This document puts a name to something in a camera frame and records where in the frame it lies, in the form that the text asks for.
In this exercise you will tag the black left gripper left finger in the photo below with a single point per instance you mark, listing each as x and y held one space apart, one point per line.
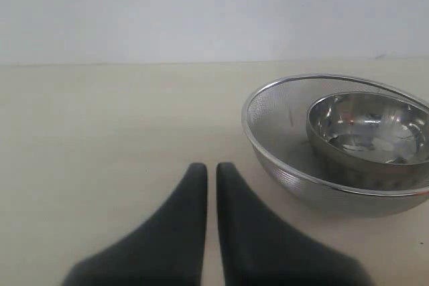
167 249

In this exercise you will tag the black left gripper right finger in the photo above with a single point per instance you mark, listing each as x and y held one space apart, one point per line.
259 248

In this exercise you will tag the small stainless steel bowl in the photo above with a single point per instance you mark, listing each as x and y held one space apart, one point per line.
370 141

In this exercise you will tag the steel mesh colander basket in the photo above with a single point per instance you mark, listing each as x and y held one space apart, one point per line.
274 121

